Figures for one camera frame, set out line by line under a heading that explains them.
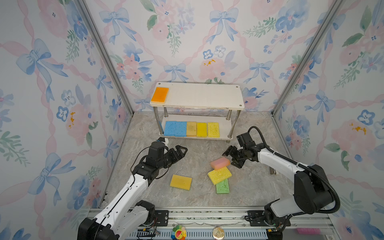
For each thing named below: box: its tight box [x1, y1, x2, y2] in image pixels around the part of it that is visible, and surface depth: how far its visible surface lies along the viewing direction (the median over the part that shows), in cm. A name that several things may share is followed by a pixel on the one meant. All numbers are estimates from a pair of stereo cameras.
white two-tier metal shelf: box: [150, 82, 245, 143], surface depth 86 cm
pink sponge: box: [210, 157, 231, 170], surface depth 89 cm
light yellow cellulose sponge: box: [207, 166, 233, 185], surface depth 87 cm
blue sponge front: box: [175, 121, 187, 137], surface depth 102 cm
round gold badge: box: [212, 226, 225, 240], surface depth 72 cm
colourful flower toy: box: [171, 225, 187, 240], surface depth 70 cm
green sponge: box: [216, 178, 230, 194], surface depth 83 cm
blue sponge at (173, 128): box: [164, 121, 182, 137], surface depth 102 cm
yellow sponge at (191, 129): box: [187, 121, 197, 137], surface depth 102 cm
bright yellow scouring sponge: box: [196, 122, 208, 138], surface depth 102 cm
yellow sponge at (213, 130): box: [207, 122, 220, 138], surface depth 102 cm
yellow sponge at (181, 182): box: [169, 174, 193, 191], surface depth 86 cm
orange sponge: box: [151, 86, 170, 103], surface depth 81 cm
